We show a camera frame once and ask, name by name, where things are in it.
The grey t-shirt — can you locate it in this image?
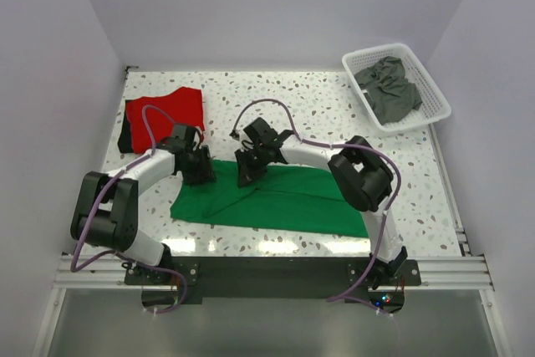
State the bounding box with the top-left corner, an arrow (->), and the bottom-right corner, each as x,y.
354,56 -> 422,125

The white plastic basket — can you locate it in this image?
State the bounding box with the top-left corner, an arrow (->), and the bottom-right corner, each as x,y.
342,43 -> 451,135

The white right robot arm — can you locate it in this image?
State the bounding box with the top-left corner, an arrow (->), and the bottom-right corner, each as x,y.
230,118 -> 407,289

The red folded t-shirt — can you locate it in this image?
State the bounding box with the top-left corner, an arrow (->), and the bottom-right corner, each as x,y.
124,87 -> 205,154

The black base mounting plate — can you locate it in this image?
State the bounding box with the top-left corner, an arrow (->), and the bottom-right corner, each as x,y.
121,257 -> 422,313

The aluminium frame rail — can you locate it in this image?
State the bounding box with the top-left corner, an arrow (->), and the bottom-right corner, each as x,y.
33,225 -> 512,356

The black folded t-shirt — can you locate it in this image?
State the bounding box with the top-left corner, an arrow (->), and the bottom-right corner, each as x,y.
117,117 -> 134,154

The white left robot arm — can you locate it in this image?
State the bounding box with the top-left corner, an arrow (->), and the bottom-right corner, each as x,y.
70,124 -> 216,284

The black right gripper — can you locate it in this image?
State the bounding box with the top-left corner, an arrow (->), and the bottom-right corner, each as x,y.
235,145 -> 269,188

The green t-shirt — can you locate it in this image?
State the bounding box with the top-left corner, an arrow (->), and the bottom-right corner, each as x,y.
170,160 -> 368,238

